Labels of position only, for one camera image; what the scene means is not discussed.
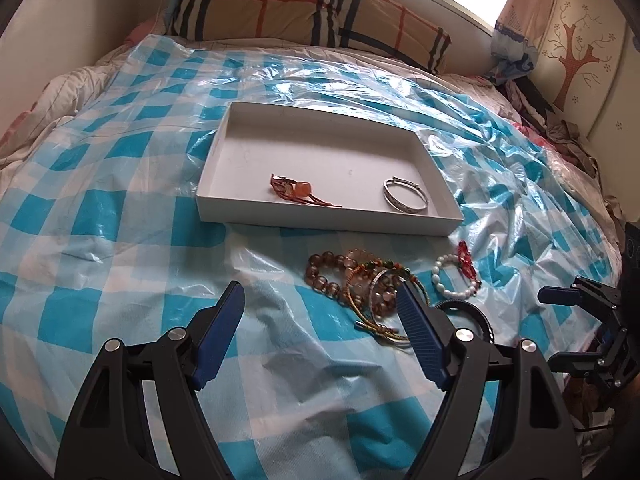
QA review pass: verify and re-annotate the white bead bracelet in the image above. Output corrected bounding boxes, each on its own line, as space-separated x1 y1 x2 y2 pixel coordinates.
431 253 482 299

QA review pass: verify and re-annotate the black bracelet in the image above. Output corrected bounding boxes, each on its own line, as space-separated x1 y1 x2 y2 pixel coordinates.
432 299 496 346

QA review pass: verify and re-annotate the red knotted cord bracelet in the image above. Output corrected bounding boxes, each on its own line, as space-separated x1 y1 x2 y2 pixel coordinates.
456 241 479 279

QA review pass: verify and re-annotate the blue checked plastic sheet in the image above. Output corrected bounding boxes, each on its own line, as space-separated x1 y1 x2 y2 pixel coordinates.
0 35 623 480

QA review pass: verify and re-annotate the plain silver bangle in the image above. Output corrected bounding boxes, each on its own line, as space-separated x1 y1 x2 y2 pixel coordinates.
383 176 431 214

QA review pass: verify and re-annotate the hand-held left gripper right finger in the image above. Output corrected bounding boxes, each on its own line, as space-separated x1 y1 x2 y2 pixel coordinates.
396 280 583 480

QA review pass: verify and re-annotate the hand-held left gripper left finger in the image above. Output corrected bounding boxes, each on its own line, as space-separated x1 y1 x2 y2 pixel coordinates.
55 280 246 480

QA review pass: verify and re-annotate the tan plaid pillow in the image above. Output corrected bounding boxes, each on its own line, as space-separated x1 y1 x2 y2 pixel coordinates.
167 0 453 75

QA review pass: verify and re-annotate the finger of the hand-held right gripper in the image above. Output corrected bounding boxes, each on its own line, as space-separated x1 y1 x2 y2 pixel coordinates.
546 327 628 392
537 275 623 333

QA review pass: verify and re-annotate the pink printed curtain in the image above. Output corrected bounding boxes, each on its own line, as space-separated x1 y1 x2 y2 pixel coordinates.
490 0 562 86

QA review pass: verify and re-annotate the white cardboard box tray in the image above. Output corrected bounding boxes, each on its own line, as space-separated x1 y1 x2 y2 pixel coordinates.
196 101 465 237

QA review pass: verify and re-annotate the pink cloth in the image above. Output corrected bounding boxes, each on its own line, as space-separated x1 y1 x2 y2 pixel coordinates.
122 17 166 46

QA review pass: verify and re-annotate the white striped quilt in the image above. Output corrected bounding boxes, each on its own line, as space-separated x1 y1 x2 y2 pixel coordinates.
0 50 126 176

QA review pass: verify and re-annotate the red cord bracelet orange bead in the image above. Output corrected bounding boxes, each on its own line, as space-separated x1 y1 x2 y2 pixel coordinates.
270 173 343 209

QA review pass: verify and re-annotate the pile of clothes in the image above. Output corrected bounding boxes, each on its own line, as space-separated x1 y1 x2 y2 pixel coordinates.
500 75 626 221

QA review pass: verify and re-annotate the tree pattern wall panel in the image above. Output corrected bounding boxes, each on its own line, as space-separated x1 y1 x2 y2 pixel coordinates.
530 0 632 161

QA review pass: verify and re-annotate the woven multicolour cord bracelet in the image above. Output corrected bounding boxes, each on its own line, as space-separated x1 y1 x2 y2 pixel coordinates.
345 257 427 347

